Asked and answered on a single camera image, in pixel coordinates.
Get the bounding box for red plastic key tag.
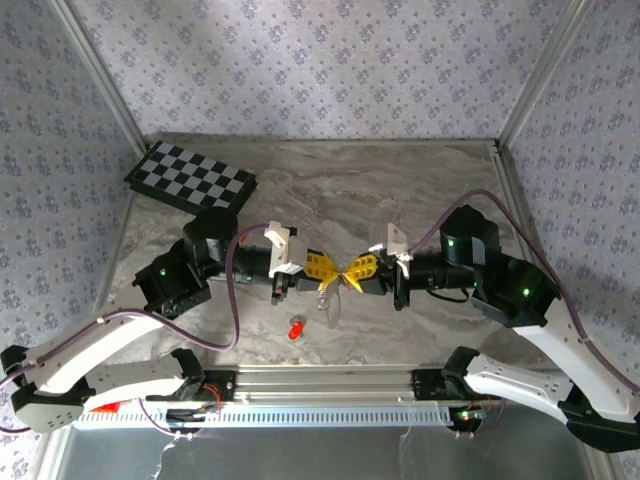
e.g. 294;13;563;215
287;313;308;343

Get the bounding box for black grey chessboard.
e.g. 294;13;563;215
123;140;259;212

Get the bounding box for small controller board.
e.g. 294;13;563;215
449;405;487;435
164;405;224;427

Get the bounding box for grey metal plate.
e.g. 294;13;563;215
47;427;609;480

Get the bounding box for aluminium side frame bar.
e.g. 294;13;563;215
492;139;621;480

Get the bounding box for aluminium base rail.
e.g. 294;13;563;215
202;364;419;405

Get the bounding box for perforated aluminium rail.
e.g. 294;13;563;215
74;401;459;431

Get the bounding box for thin purple base cable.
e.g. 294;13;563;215
137;399;194;442
452;397;506;441

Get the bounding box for aluminium frame post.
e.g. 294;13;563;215
496;0;587;149
48;0;151;157

